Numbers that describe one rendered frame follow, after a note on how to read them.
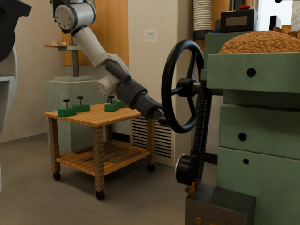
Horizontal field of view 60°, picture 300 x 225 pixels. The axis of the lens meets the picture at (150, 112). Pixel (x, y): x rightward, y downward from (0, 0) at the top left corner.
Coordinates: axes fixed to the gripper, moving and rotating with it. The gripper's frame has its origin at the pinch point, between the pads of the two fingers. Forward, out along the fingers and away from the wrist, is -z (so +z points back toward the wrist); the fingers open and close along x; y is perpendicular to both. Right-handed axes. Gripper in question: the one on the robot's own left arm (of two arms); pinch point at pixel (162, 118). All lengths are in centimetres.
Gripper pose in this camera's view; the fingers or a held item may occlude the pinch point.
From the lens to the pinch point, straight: 85.9
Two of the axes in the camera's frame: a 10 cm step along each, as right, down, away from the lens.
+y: 5.4, -8.1, -2.1
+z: -7.3, -5.8, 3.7
